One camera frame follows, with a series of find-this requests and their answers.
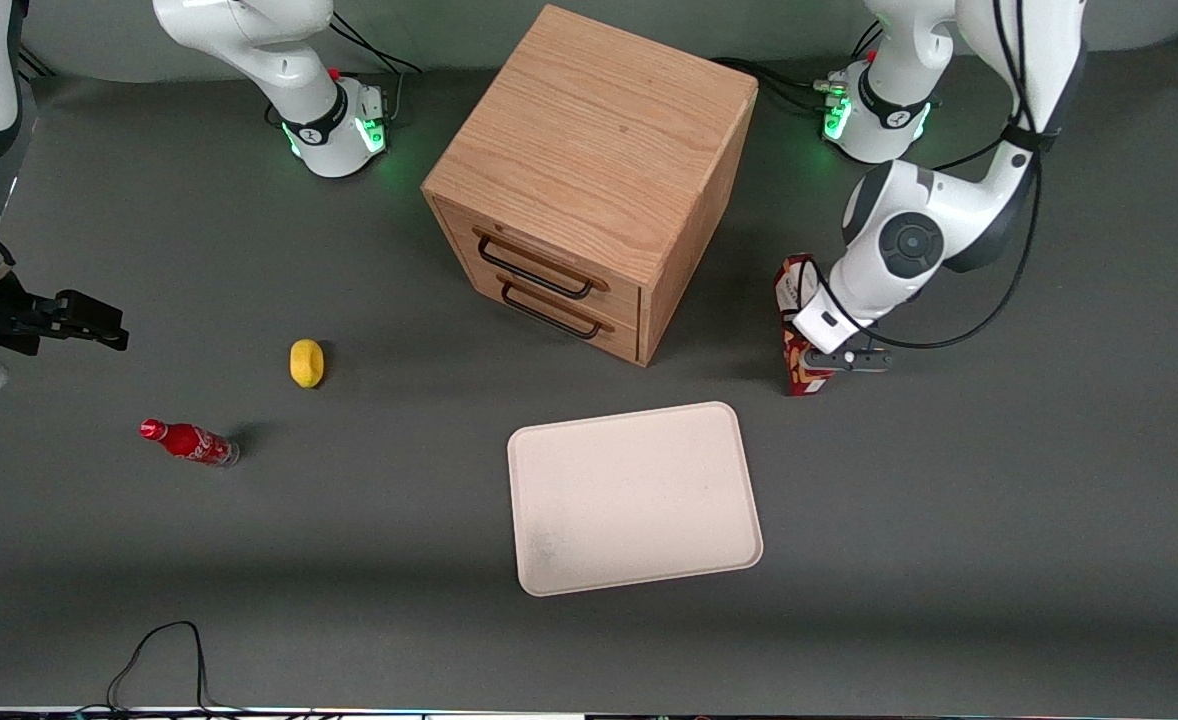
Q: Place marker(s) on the red cookie box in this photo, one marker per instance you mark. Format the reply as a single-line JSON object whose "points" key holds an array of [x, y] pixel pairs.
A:
{"points": [[794, 272]]}

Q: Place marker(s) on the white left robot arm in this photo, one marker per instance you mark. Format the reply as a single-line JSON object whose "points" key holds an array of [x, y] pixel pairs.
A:
{"points": [[949, 215]]}

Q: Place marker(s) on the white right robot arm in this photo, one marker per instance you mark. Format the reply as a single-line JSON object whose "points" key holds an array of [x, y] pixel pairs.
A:
{"points": [[319, 130]]}

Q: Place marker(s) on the cream plastic tray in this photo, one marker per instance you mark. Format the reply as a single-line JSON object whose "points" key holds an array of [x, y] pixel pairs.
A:
{"points": [[629, 500]]}

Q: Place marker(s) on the red cola bottle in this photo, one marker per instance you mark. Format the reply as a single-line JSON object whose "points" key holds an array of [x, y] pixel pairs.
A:
{"points": [[189, 441]]}

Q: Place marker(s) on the yellow lemon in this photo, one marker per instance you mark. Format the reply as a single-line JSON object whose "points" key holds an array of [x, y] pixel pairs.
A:
{"points": [[307, 363]]}

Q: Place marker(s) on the wooden drawer front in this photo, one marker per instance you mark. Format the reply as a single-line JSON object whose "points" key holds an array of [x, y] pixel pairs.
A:
{"points": [[619, 295], [621, 335]]}

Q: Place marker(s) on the wooden two-drawer cabinet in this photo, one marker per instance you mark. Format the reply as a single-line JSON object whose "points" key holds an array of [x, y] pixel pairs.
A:
{"points": [[599, 130]]}

